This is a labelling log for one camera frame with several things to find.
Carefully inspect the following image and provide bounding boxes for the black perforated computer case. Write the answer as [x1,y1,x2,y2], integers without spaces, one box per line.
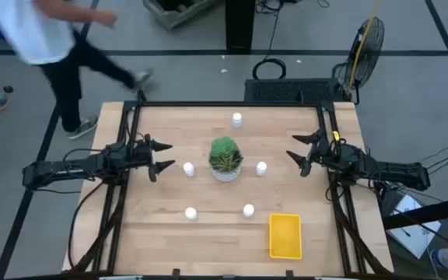
[243,78,345,103]

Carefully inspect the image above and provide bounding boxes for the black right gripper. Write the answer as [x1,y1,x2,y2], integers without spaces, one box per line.
[285,130,350,178]

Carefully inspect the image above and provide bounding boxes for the black floor fan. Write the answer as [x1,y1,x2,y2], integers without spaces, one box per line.
[332,16,386,105]

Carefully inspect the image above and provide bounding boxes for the person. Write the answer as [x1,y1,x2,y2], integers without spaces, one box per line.
[0,0,155,140]

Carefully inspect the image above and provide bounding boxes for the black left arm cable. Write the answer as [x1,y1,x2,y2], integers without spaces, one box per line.
[67,180,107,269]

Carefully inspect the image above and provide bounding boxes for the yellow plastic basket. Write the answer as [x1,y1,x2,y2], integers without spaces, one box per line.
[268,212,303,261]

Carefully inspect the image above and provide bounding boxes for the black rectangular pillar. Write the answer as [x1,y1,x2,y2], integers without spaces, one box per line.
[225,0,256,54]

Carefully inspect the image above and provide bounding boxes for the succulent in white patterned pot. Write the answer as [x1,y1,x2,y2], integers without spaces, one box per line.
[208,135,244,184]

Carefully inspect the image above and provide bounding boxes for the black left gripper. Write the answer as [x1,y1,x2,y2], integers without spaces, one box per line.
[128,134,177,183]

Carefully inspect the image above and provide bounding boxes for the grey wooden pallet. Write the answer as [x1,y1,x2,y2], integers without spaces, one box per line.
[142,0,225,30]

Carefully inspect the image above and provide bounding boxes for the black metal beam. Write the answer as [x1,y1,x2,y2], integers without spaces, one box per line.
[382,194,448,230]

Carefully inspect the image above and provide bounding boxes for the black metal table frame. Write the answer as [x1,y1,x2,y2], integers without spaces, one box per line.
[68,88,394,278]

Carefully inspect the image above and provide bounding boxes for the coiled black floor cable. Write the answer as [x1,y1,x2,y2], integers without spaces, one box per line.
[251,0,287,81]

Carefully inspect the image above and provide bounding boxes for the white paper box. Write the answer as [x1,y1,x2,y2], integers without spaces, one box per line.
[387,194,442,260]

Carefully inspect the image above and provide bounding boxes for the yellow hanging cable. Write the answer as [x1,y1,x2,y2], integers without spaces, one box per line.
[346,0,381,96]

